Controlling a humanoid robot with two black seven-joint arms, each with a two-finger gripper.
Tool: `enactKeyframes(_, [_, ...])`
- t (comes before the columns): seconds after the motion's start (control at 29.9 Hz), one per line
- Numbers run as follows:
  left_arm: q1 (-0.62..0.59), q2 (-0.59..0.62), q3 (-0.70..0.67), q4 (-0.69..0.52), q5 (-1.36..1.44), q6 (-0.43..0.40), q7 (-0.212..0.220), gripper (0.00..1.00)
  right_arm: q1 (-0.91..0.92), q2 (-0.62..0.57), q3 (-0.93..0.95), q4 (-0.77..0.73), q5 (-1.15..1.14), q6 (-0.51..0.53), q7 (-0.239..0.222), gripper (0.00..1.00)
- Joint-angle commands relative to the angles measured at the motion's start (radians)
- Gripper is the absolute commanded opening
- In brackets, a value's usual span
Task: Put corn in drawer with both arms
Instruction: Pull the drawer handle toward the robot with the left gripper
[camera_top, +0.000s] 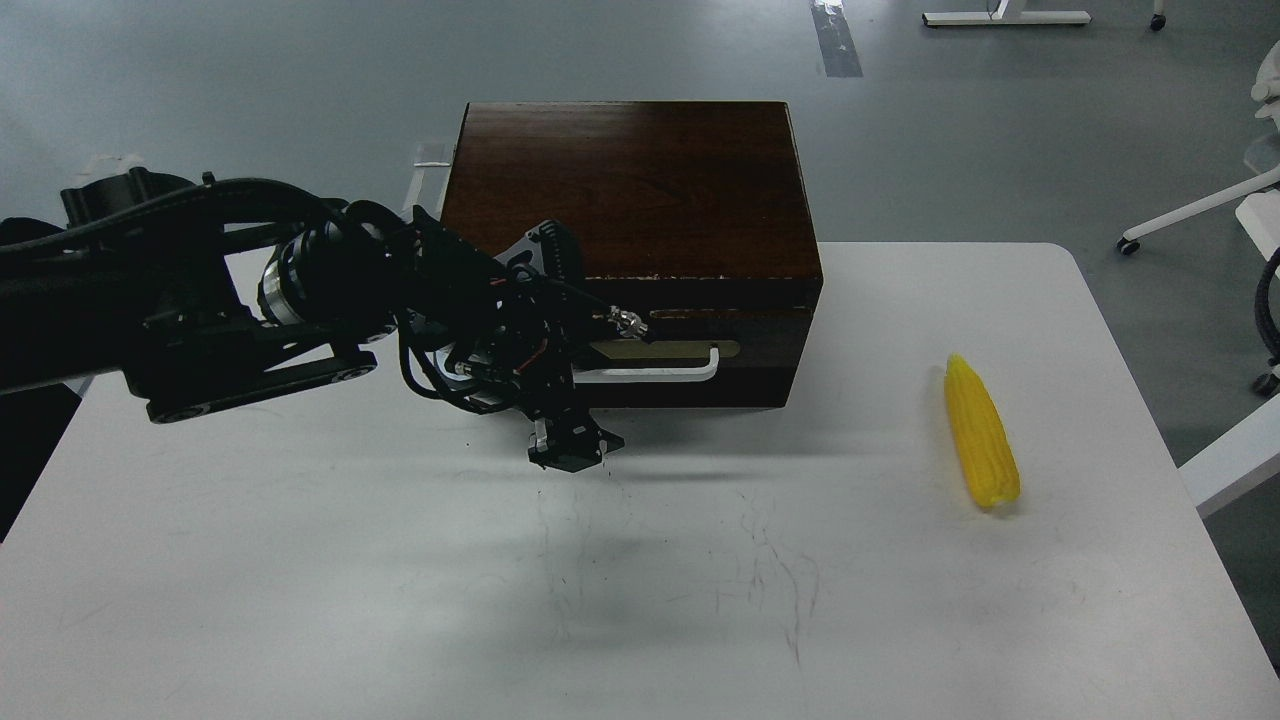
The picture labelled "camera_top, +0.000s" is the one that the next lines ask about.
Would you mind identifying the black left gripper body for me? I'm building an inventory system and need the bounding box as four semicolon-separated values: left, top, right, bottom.
396;206;586;416

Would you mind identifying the white metal drawer handle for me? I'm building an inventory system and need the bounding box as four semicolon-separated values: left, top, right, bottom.
573;345;721;386

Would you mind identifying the dark wooden drawer front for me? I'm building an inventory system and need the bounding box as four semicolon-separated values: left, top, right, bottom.
575;278;822;409

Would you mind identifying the yellow corn cob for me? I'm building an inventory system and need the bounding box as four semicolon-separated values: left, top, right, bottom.
943;354;1021;510

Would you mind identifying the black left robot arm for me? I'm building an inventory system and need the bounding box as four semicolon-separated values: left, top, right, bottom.
1;167;649;471

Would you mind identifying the dark wooden drawer cabinet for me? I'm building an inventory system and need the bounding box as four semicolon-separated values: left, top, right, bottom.
438;100;824;411

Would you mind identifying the white floor tape mark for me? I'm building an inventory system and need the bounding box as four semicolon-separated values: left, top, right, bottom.
401;140;454;218

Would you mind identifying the grey floor tape strip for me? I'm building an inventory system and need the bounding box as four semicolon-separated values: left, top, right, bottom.
808;1;864;79

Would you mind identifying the white rolling stand leg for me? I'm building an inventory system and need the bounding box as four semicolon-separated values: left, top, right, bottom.
1115;165;1279;256

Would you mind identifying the black corrugated cable right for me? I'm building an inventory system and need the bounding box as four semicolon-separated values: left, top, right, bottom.
1253;249;1280;396

